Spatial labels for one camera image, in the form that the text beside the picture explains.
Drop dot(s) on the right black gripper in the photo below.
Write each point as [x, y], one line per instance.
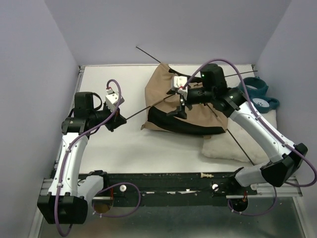
[180, 111]

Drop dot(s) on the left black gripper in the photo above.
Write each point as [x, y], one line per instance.
[116, 121]

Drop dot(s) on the black tent pole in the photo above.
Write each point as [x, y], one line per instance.
[162, 100]
[209, 108]

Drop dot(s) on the beige black pet tent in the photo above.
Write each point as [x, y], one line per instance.
[200, 120]

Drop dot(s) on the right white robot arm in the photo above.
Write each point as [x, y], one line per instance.
[285, 157]

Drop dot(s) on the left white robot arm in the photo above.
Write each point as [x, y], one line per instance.
[67, 201]

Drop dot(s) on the teal double pet bowl stand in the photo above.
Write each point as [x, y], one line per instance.
[257, 90]

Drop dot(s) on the white fluffy cushion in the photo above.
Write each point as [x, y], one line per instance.
[235, 144]

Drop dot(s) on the white chess piece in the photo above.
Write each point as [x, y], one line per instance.
[203, 175]

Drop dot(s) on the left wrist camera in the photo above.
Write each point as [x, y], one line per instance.
[112, 100]

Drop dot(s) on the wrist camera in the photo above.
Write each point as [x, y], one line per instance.
[178, 85]
[112, 100]

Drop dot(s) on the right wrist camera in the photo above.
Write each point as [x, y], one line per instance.
[178, 85]

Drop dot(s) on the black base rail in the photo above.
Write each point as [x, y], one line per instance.
[168, 189]

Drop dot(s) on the aluminium frame rail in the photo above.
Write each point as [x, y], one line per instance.
[35, 229]

